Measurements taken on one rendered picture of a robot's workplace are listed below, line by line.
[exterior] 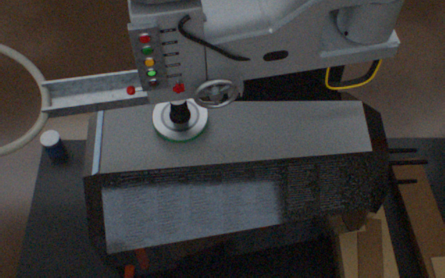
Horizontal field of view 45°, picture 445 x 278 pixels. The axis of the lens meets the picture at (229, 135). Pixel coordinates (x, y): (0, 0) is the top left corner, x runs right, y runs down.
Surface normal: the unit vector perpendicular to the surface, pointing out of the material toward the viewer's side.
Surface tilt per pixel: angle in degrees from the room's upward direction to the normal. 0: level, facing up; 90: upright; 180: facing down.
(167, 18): 90
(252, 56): 90
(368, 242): 0
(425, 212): 0
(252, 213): 45
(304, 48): 90
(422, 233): 0
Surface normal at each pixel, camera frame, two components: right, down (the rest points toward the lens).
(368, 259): 0.00, -0.52
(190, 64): 0.18, 0.84
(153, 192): 0.07, 0.23
